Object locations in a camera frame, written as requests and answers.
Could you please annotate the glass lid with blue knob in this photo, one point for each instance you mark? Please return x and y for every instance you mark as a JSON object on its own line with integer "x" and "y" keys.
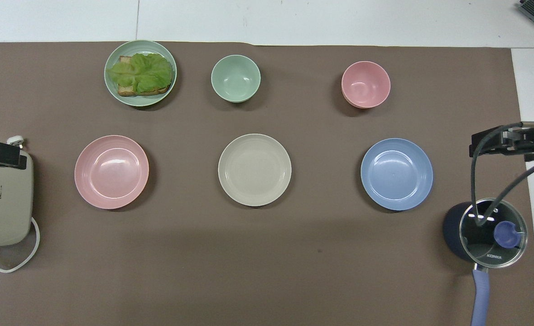
{"x": 507, "y": 234}

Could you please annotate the dark blue pot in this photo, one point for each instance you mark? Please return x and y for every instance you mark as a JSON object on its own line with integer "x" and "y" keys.
{"x": 451, "y": 231}

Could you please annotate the blue plate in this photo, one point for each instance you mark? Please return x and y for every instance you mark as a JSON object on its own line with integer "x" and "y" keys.
{"x": 396, "y": 174}

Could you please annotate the pink bowl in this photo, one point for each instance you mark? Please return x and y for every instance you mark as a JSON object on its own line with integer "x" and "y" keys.
{"x": 365, "y": 83}

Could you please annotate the beige plate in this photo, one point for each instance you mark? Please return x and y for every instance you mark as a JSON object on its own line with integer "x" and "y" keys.
{"x": 254, "y": 170}

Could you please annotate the green bowl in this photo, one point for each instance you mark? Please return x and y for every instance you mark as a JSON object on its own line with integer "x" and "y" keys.
{"x": 235, "y": 78}

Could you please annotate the green lettuce leaf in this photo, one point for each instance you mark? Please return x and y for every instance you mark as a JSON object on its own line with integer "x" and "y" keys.
{"x": 144, "y": 70}

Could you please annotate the toasted bread slice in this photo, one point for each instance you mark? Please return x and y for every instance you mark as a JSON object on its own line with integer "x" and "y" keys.
{"x": 125, "y": 89}

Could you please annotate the pink plate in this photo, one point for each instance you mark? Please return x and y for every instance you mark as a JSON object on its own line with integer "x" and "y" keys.
{"x": 111, "y": 172}

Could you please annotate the green plate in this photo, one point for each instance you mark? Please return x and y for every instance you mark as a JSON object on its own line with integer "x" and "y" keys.
{"x": 113, "y": 93}

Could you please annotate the white plug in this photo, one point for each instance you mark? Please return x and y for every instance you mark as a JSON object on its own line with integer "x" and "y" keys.
{"x": 15, "y": 141}

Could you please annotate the beige toaster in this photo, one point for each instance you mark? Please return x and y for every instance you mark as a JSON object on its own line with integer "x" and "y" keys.
{"x": 5, "y": 203}

